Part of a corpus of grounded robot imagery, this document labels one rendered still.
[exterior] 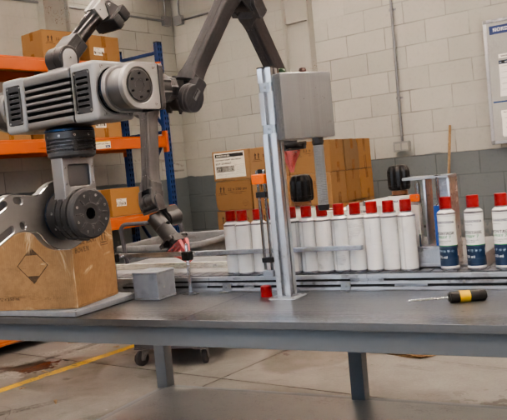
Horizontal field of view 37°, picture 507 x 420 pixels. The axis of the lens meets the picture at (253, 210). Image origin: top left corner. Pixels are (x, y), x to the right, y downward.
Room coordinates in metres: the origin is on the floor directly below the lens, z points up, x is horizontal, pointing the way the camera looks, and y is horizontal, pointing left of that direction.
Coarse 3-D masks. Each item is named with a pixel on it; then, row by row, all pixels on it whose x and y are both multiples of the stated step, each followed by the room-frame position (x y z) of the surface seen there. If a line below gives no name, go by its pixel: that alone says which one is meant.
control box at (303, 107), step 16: (288, 80) 2.13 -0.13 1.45; (304, 80) 2.15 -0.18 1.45; (320, 80) 2.18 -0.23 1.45; (288, 96) 2.13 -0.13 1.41; (304, 96) 2.15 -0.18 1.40; (320, 96) 2.17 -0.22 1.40; (288, 112) 2.12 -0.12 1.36; (304, 112) 2.15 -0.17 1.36; (320, 112) 2.17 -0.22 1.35; (288, 128) 2.12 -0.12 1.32; (304, 128) 2.15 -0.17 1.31; (320, 128) 2.17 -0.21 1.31
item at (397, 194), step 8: (392, 168) 2.75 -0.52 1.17; (400, 168) 2.74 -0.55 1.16; (408, 168) 2.76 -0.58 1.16; (392, 176) 2.74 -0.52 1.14; (400, 176) 2.73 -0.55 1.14; (408, 176) 2.75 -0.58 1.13; (392, 184) 2.75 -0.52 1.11; (400, 184) 2.73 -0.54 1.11; (408, 184) 2.74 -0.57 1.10; (392, 192) 2.76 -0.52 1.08; (400, 192) 2.74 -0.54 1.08
